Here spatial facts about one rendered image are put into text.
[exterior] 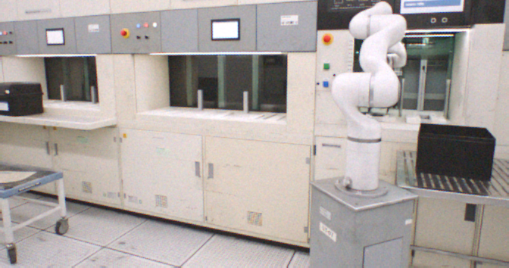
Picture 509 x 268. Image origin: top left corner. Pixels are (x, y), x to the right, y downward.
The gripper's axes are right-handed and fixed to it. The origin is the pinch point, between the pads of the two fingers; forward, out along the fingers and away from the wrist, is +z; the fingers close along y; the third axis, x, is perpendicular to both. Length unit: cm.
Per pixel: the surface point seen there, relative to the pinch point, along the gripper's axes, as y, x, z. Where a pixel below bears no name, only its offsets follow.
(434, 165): 22, -43, -72
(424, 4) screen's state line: 17.7, 28.7, -29.8
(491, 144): 40, -31, -75
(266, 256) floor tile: -63, -122, -33
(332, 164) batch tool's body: -24, -59, -27
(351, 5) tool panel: -18.1, 29.8, -27.8
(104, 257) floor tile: -159, -123, -69
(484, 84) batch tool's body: 46, -10, -36
